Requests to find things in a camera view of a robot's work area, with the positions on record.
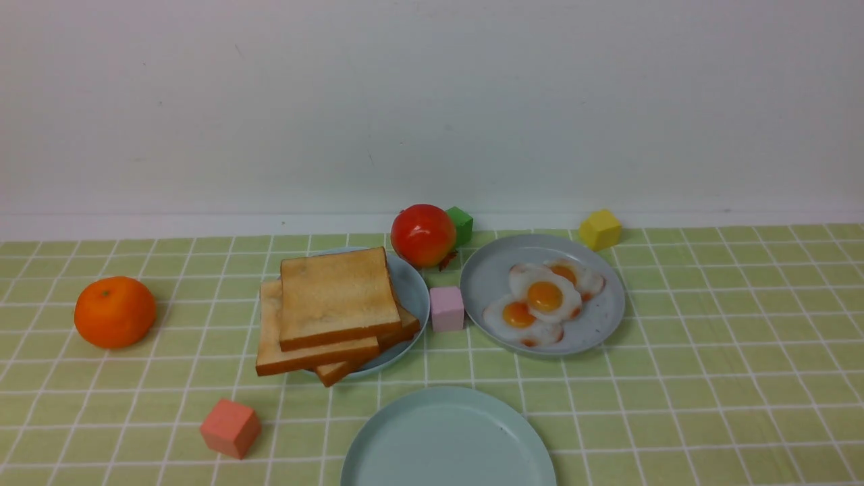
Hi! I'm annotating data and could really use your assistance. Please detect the toast slice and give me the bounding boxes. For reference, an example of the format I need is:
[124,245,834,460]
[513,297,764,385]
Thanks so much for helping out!
[256,280,380,377]
[279,246,402,351]
[377,304,422,353]
[313,360,367,387]

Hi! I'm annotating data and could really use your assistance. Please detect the fried egg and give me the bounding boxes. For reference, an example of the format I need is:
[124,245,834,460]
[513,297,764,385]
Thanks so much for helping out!
[508,263,583,323]
[543,259,607,302]
[483,295,564,348]

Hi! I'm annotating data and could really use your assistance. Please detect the red tomato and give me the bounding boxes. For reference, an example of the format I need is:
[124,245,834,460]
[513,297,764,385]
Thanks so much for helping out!
[391,204,457,271]

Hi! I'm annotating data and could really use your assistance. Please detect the green cube block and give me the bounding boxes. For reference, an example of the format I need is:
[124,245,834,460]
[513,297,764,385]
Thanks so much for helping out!
[445,207,473,247]

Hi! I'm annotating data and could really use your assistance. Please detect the blue plate with toast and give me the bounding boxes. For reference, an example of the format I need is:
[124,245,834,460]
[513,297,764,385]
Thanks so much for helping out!
[342,253,430,379]

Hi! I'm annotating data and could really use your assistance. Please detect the grey plate with eggs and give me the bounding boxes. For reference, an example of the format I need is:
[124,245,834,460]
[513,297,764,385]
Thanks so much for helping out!
[460,234,624,357]

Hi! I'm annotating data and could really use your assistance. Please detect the pink cube block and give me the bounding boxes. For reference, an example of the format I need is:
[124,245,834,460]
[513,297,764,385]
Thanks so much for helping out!
[429,286,465,333]

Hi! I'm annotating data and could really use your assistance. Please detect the yellow cube block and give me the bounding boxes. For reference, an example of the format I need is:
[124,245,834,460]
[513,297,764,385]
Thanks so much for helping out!
[578,209,622,252]

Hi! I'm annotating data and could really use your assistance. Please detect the light green front plate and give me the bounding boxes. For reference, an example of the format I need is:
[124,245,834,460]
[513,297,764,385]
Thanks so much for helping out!
[340,385,558,485]

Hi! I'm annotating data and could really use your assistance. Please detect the salmon red cube block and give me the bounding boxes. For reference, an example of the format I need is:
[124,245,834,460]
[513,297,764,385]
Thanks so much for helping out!
[198,399,262,460]

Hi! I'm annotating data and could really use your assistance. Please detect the orange tangerine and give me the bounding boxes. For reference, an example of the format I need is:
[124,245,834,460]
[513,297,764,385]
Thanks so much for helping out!
[74,276,157,350]

